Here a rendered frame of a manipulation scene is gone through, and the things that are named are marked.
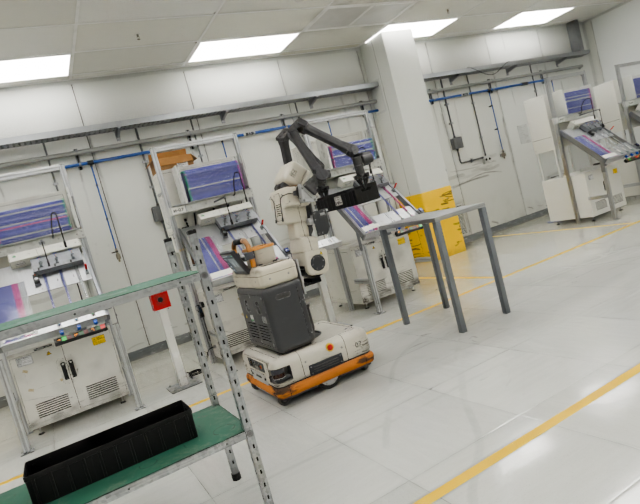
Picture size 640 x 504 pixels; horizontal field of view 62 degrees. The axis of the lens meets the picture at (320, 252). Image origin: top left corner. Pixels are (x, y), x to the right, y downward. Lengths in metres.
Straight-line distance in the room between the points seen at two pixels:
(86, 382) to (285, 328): 1.83
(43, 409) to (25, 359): 0.39
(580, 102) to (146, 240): 5.66
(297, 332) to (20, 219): 2.34
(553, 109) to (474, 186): 1.62
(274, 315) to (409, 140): 4.38
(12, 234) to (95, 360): 1.10
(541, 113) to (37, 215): 6.00
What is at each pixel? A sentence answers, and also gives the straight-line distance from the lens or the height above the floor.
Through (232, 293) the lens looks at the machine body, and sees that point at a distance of 4.56.
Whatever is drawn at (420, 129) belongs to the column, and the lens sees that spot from 7.20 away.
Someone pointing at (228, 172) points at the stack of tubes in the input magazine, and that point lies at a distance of 4.79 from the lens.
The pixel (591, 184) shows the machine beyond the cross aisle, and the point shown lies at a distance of 7.55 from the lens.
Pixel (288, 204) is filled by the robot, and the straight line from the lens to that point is 3.31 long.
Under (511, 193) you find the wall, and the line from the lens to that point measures 8.88.
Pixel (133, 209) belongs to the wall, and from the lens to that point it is 6.09.
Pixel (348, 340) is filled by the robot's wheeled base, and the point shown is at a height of 0.24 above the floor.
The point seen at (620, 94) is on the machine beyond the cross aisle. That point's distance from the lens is 8.77.
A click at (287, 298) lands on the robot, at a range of 3.13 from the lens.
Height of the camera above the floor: 1.06
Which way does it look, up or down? 5 degrees down
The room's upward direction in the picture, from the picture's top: 15 degrees counter-clockwise
